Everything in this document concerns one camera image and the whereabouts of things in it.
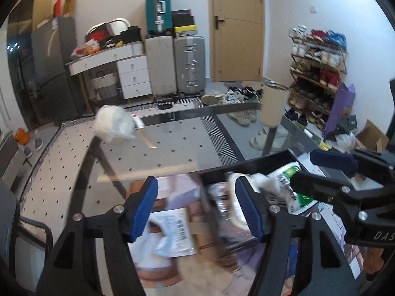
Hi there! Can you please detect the silver aluminium suitcase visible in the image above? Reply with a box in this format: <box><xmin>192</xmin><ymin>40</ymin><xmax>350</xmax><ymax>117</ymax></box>
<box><xmin>173</xmin><ymin>36</ymin><xmax>206</xmax><ymax>95</ymax></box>

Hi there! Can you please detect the black cardboard box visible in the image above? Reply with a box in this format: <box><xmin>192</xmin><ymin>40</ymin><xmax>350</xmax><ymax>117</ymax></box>
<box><xmin>197</xmin><ymin>150</ymin><xmax>323</xmax><ymax>256</ymax></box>

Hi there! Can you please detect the purple paper bag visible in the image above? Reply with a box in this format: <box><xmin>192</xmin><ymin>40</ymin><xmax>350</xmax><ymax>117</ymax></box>
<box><xmin>322</xmin><ymin>84</ymin><xmax>356</xmax><ymax>138</ymax></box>

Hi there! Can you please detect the anime print table mat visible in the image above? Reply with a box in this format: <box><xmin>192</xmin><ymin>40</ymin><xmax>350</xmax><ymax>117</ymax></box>
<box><xmin>126</xmin><ymin>175</ymin><xmax>371</xmax><ymax>296</ymax></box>

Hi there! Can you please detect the white wrapped bundle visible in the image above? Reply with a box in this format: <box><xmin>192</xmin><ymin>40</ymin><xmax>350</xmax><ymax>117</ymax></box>
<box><xmin>94</xmin><ymin>105</ymin><xmax>136</xmax><ymax>142</ymax></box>

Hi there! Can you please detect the white woven basket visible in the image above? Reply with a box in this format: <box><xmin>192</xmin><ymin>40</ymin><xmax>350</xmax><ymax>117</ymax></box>
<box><xmin>91</xmin><ymin>70</ymin><xmax>118</xmax><ymax>100</ymax></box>

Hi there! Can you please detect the white drawer desk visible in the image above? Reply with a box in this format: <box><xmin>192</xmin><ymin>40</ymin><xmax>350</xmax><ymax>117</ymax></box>
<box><xmin>67</xmin><ymin>41</ymin><xmax>152</xmax><ymax>100</ymax></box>

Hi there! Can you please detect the cardboard box on floor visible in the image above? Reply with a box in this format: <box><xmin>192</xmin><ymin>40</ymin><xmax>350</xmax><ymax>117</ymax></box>
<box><xmin>356</xmin><ymin>120</ymin><xmax>390</xmax><ymax>152</ymax></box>

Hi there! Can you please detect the orange pumpkin toy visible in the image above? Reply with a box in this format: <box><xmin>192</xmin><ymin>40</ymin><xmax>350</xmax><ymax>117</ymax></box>
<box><xmin>14</xmin><ymin>128</ymin><xmax>30</xmax><ymax>146</ymax></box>

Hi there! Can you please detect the beige cylindrical bin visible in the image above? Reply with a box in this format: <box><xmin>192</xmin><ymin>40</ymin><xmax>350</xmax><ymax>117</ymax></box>
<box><xmin>260</xmin><ymin>82</ymin><xmax>290</xmax><ymax>128</ymax></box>

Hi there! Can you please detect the teal suitcase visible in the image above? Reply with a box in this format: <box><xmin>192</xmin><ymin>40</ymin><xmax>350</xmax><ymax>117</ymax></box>
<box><xmin>145</xmin><ymin>0</ymin><xmax>173</xmax><ymax>36</ymax></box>

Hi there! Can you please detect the black refrigerator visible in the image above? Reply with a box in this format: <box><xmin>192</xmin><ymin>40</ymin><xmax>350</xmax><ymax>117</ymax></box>
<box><xmin>7</xmin><ymin>17</ymin><xmax>87</xmax><ymax>130</ymax></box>

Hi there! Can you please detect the white foam piece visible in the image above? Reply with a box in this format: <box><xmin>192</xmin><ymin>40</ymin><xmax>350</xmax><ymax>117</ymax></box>
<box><xmin>128</xmin><ymin>232</ymin><xmax>173</xmax><ymax>271</ymax></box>

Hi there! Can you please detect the beige suitcase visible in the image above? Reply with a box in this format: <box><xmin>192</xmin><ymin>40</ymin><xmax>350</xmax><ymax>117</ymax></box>
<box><xmin>145</xmin><ymin>36</ymin><xmax>178</xmax><ymax>98</ymax></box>

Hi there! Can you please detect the green white medicine packet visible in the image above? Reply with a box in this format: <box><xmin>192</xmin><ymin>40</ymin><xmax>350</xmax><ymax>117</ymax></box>
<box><xmin>265</xmin><ymin>162</ymin><xmax>317</xmax><ymax>215</ymax></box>

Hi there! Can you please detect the wooden door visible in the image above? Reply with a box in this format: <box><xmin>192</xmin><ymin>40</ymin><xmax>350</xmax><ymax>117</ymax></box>
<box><xmin>211</xmin><ymin>0</ymin><xmax>264</xmax><ymax>82</ymax></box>

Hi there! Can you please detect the white plastic label bag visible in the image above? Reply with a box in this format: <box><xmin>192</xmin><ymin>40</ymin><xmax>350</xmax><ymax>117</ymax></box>
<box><xmin>149</xmin><ymin>208</ymin><xmax>198</xmax><ymax>258</ymax></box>

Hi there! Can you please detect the person's right hand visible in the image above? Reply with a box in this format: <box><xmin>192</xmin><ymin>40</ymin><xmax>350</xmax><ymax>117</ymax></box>
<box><xmin>363</xmin><ymin>247</ymin><xmax>391</xmax><ymax>281</ymax></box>

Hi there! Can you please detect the shoe rack with shoes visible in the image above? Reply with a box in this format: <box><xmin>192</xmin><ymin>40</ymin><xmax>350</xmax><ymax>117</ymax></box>
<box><xmin>288</xmin><ymin>25</ymin><xmax>348</xmax><ymax>130</ymax></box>

